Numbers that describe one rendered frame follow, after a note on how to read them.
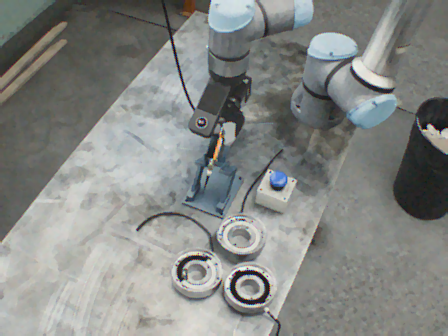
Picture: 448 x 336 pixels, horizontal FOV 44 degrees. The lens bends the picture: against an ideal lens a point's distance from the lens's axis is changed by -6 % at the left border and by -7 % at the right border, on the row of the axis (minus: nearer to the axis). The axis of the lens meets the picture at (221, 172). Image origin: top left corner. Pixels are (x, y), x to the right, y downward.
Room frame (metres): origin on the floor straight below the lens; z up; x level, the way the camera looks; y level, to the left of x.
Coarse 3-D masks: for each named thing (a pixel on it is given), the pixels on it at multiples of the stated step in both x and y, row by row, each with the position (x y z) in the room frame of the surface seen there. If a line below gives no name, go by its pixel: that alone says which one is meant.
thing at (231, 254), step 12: (228, 216) 0.73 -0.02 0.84; (240, 216) 0.74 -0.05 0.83; (252, 216) 0.74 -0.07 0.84; (240, 228) 0.71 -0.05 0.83; (264, 228) 0.71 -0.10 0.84; (216, 240) 0.68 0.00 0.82; (228, 240) 0.68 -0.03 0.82; (252, 240) 0.69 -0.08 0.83; (264, 240) 0.68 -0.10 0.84; (228, 252) 0.65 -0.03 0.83; (240, 252) 0.65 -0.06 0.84; (252, 252) 0.65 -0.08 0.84
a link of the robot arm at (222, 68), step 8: (208, 48) 0.83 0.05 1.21; (208, 56) 0.82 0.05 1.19; (248, 56) 0.82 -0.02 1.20; (208, 64) 0.82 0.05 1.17; (216, 64) 0.80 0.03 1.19; (224, 64) 0.80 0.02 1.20; (232, 64) 0.80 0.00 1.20; (240, 64) 0.80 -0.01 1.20; (248, 64) 0.83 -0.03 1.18; (216, 72) 0.80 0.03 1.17; (224, 72) 0.80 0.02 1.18; (232, 72) 0.80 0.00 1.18; (240, 72) 0.81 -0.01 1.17
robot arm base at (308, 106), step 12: (300, 84) 1.15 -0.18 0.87; (300, 96) 1.12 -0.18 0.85; (312, 96) 1.10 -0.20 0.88; (324, 96) 1.09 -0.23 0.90; (300, 108) 1.10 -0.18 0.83; (312, 108) 1.09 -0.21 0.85; (324, 108) 1.08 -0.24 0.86; (336, 108) 1.09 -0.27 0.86; (300, 120) 1.09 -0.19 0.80; (312, 120) 1.07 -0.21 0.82; (324, 120) 1.07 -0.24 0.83; (336, 120) 1.08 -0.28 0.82
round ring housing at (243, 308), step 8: (240, 264) 0.62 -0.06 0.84; (248, 264) 0.62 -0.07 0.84; (256, 264) 0.62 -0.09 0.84; (232, 272) 0.60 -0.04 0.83; (264, 272) 0.61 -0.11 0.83; (272, 272) 0.60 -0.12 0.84; (224, 280) 0.58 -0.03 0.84; (240, 280) 0.59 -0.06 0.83; (248, 280) 0.59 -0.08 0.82; (256, 280) 0.59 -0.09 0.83; (272, 280) 0.59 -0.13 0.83; (224, 288) 0.56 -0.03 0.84; (240, 288) 0.57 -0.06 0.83; (256, 288) 0.59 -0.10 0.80; (272, 288) 0.57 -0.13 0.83; (232, 296) 0.55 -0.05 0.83; (248, 296) 0.55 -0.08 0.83; (256, 296) 0.55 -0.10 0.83; (272, 296) 0.55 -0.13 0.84; (232, 304) 0.53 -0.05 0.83; (240, 304) 0.52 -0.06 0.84; (264, 304) 0.53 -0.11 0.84; (248, 312) 0.52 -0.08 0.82
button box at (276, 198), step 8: (264, 176) 0.85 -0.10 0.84; (264, 184) 0.83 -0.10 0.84; (272, 184) 0.83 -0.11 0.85; (288, 184) 0.83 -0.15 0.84; (264, 192) 0.80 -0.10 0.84; (272, 192) 0.81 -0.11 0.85; (280, 192) 0.81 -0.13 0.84; (288, 192) 0.81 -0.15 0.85; (256, 200) 0.81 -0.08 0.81; (264, 200) 0.80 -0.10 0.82; (272, 200) 0.79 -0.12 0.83; (280, 200) 0.79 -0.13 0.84; (288, 200) 0.80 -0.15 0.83; (272, 208) 0.79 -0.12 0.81; (280, 208) 0.79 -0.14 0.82
